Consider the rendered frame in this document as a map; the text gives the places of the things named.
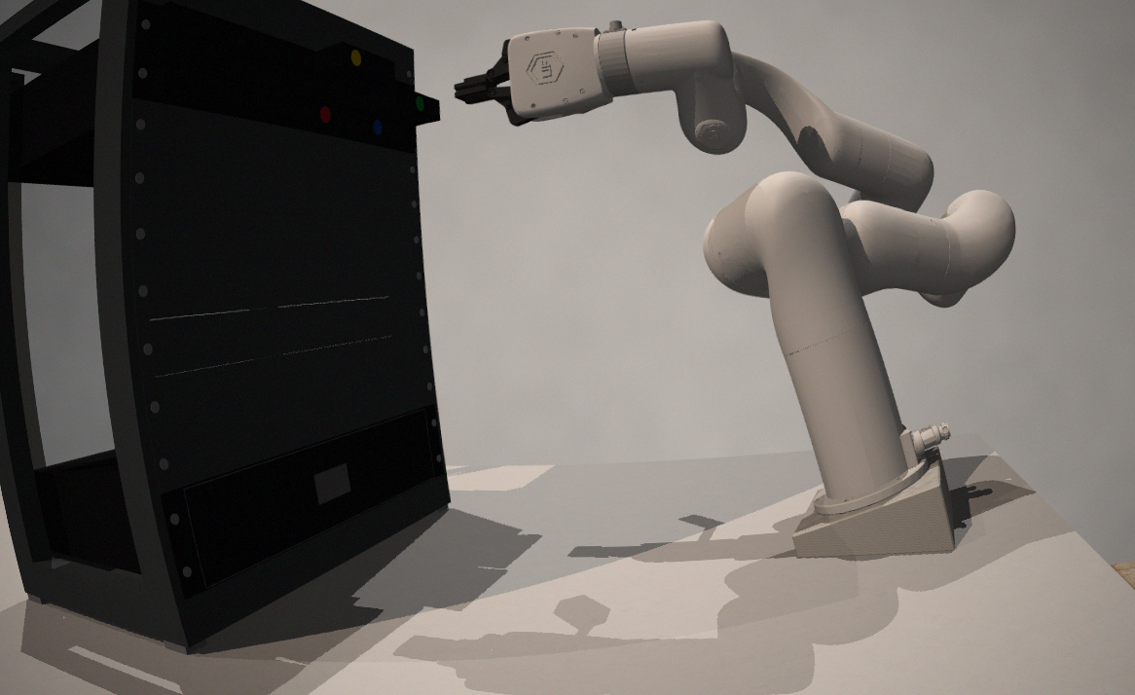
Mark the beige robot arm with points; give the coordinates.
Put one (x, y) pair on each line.
(788, 226)

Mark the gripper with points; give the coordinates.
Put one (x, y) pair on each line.
(556, 71)

